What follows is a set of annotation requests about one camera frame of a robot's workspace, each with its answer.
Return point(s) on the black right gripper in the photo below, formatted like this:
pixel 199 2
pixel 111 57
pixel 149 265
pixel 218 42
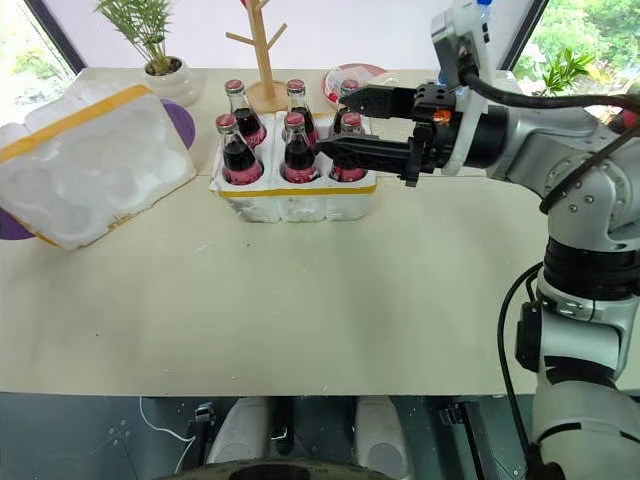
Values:
pixel 431 142

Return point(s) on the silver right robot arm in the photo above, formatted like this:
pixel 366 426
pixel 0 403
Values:
pixel 575 160

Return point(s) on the glass cola bottle red cap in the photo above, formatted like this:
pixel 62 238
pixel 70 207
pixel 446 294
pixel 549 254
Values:
pixel 243 120
pixel 350 86
pixel 351 122
pixel 300 107
pixel 237 160
pixel 297 155

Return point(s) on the white foam crate yellow tape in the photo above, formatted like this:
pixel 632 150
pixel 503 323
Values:
pixel 300 200

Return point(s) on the white foam taped box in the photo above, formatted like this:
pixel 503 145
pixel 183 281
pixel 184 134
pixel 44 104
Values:
pixel 85 165

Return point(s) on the plastic-wrapped red-rimmed plate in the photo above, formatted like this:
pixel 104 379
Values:
pixel 370 75

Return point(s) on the wooden mug tree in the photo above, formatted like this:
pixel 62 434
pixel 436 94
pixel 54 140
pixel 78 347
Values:
pixel 263 55

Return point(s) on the clear bottle blue cap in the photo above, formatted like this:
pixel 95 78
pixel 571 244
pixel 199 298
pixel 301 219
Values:
pixel 483 6

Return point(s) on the purple round mat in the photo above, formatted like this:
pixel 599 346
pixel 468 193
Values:
pixel 180 120
pixel 12 227

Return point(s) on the small green leafy plant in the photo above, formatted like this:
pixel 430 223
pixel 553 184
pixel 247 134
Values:
pixel 565 70

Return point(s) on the green plant in white pot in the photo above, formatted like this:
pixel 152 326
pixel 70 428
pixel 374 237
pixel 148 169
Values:
pixel 172 80

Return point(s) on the white rounded shell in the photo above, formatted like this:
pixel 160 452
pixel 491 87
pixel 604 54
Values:
pixel 242 430
pixel 380 435

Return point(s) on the long black metal strut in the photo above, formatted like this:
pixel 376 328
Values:
pixel 470 435

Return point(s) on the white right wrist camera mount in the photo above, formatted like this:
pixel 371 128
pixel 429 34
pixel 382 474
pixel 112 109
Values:
pixel 477 50

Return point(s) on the dark window frame bar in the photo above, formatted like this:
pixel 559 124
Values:
pixel 522 32
pixel 62 32

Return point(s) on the black centre post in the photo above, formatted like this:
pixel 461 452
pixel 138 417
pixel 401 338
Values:
pixel 281 417

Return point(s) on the small black metal bracket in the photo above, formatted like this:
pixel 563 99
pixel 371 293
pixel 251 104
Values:
pixel 204 416

